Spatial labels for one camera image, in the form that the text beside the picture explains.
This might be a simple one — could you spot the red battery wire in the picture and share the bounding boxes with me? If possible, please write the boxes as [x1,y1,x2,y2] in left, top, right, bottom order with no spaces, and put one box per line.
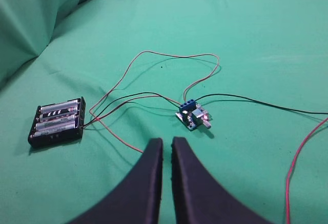
[89,51,220,154]

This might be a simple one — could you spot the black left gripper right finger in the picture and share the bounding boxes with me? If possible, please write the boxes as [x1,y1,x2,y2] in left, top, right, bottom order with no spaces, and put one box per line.
[172,137,269,223]

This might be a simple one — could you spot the black turntable wire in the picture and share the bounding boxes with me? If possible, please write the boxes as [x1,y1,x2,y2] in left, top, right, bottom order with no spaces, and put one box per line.
[197,93,328,115]

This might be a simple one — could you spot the black battery wire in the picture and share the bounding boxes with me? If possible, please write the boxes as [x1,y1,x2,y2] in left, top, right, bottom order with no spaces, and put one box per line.
[82,92,183,129]

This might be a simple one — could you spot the green backdrop cloth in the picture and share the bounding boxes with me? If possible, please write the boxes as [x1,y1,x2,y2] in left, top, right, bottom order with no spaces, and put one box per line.
[1,0,327,99]

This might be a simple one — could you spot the silver AA battery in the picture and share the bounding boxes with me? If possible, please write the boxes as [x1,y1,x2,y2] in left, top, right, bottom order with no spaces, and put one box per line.
[35,121,75,131]
[39,99,79,114]

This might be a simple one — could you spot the blue motor controller board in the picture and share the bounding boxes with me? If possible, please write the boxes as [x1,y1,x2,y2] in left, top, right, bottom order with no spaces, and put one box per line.
[175,99,212,131]

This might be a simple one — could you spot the black battery holder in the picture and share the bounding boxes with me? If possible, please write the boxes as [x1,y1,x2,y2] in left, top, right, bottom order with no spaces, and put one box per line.
[28,97,86,149]

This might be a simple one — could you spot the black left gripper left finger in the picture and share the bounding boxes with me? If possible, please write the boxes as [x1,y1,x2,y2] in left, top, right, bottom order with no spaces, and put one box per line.
[70,138,163,223]

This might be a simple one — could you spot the black patterned AA battery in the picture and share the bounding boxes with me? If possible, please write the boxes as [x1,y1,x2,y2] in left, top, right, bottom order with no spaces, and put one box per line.
[36,112,77,123]

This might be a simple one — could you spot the red turntable wire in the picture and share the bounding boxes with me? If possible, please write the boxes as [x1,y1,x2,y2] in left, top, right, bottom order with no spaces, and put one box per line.
[285,117,328,224]

